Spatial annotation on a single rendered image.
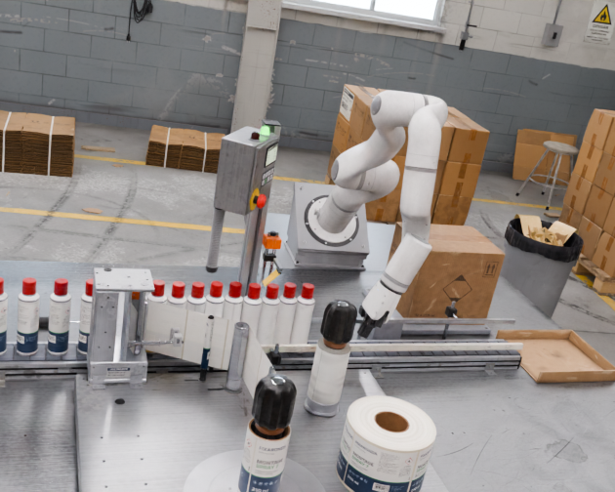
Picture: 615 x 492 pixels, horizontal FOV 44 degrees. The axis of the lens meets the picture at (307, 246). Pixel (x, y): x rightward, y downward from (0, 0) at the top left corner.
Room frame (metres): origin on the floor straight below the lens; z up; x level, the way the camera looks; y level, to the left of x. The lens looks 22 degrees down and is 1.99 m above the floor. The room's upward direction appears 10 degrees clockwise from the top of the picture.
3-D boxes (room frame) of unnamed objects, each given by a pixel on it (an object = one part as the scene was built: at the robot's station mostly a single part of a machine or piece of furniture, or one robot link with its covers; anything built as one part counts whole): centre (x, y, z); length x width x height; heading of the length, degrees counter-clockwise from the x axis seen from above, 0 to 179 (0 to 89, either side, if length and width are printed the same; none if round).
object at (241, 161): (1.94, 0.19, 1.38); 0.17 x 0.10 x 0.19; 166
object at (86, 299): (1.73, 0.52, 0.98); 0.05 x 0.05 x 0.20
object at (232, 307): (1.87, 0.17, 0.98); 0.05 x 0.05 x 0.20
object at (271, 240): (1.95, 0.09, 1.05); 0.10 x 0.04 x 0.33; 21
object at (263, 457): (1.28, 0.01, 1.04); 0.09 x 0.09 x 0.29
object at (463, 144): (5.87, -0.59, 0.45); 1.20 x 0.84 x 0.89; 16
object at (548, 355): (2.26, -0.87, 0.85); 0.30 x 0.26 x 0.04; 111
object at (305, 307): (1.94, -0.02, 0.98); 0.05 x 0.05 x 0.20
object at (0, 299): (1.65, 0.73, 0.98); 0.05 x 0.05 x 0.20
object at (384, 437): (1.44, -0.25, 0.95); 0.20 x 0.20 x 0.14
